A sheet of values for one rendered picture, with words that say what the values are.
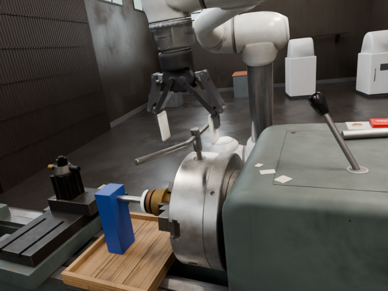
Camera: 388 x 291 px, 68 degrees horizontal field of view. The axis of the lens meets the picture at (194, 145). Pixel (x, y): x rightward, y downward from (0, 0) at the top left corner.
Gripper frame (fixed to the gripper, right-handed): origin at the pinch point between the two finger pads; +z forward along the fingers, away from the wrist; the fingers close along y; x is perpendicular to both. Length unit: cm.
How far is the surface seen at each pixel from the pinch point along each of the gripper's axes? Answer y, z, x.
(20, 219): -95, 46, -2
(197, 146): 0.5, 3.9, 2.5
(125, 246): -30, 41, -4
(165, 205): -9.1, 20.1, -3.3
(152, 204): -15.2, 21.8, -2.0
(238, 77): -259, 148, 757
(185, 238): 1.5, 21.3, -12.0
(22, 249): -55, 33, -22
